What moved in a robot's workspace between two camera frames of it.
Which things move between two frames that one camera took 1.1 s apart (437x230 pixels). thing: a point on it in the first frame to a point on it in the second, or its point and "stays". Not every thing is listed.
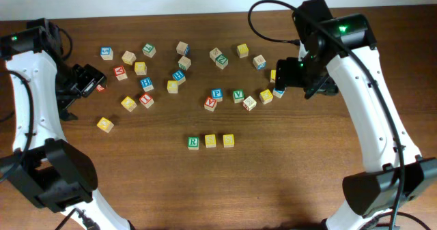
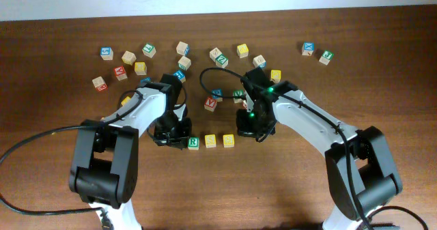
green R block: x=193 y=142 stays
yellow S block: x=210 y=140 stays
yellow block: x=273 y=73 stays
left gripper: x=92 y=77 to x=176 y=141
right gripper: x=285 y=76 to x=244 y=127
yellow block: x=229 y=140 stays
